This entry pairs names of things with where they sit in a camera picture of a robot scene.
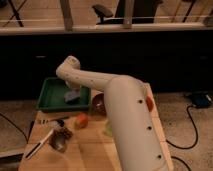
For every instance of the grey blue sponge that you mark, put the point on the grey blue sponge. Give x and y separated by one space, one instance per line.
71 96

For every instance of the green plastic tray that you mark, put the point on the green plastic tray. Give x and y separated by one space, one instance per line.
52 99

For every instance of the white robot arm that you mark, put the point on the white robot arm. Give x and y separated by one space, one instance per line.
135 137

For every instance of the dark brown bowl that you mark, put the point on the dark brown bowl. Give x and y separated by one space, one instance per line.
98 104

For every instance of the orange red tomato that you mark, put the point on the orange red tomato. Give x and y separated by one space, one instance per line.
81 121

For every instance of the small green cup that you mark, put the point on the small green cup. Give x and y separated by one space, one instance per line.
108 129

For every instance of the orange plate with food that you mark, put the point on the orange plate with food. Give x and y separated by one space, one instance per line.
149 103

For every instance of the black office chair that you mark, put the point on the black office chair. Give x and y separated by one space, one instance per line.
144 12

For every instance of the dark blue box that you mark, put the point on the dark blue box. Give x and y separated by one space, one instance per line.
201 100

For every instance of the black handled fork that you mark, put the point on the black handled fork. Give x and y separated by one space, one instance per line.
45 121

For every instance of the white handled knife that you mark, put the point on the white handled knife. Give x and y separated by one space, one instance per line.
39 145

